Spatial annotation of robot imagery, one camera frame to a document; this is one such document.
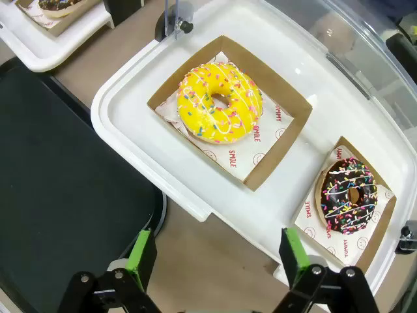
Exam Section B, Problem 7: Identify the yellow sprinkled donut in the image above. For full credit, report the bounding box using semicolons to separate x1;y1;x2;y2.
177;62;263;145

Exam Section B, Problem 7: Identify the chocolate sprinkled donut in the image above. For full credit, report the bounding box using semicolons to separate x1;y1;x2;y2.
38;0;83;18
314;157;379;235

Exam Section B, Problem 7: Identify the white plastic display container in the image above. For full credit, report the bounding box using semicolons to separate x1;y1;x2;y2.
0;0;115;73
90;0;417;296

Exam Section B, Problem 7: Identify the clear plastic container lid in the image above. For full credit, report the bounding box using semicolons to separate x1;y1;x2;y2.
264;0;417;138

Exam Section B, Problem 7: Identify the dark green serving tray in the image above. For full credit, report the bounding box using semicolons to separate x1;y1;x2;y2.
0;57;168;313

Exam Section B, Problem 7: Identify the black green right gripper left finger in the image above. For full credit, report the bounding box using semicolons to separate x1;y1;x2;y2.
57;228;163;313

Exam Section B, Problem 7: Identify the brown cardboard donut tray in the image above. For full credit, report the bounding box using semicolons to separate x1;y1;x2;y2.
14;0;102;38
294;136;397;274
146;35;313;192

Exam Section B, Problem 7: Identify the black lid hinge clamp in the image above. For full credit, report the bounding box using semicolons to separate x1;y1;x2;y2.
394;220;417;255
154;0;194;43

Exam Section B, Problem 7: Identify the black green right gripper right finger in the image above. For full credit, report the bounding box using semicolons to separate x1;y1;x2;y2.
272;227;381;313

